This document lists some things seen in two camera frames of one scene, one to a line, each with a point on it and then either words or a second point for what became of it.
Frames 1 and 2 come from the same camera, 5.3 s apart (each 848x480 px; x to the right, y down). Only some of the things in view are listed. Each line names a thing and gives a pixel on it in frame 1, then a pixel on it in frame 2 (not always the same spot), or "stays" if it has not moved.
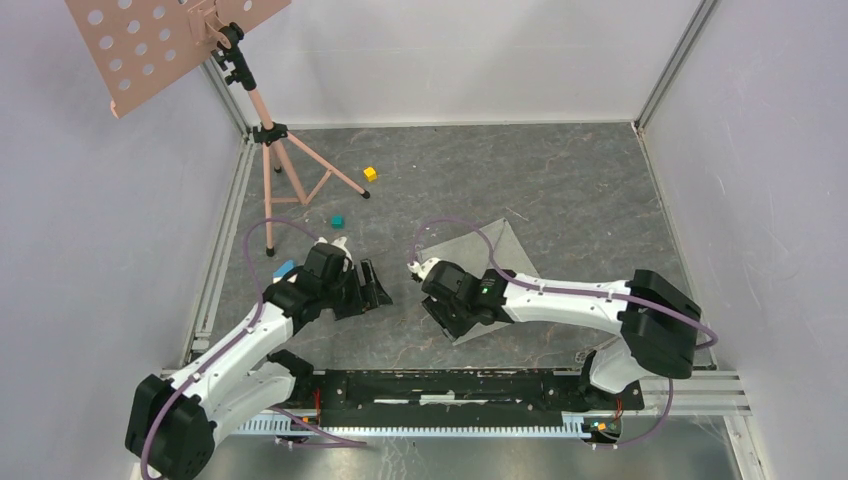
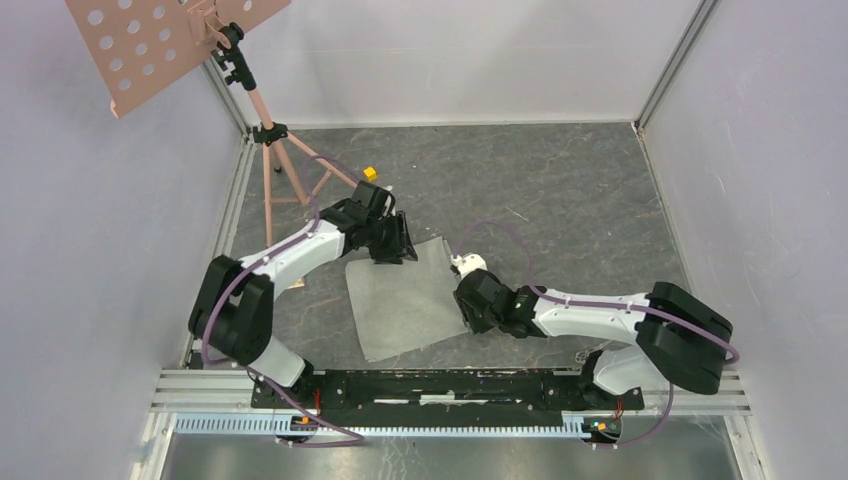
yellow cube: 370,173 stays
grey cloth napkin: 471,251 → 406,306
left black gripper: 372,294 → 401,247
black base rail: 481,398 stays
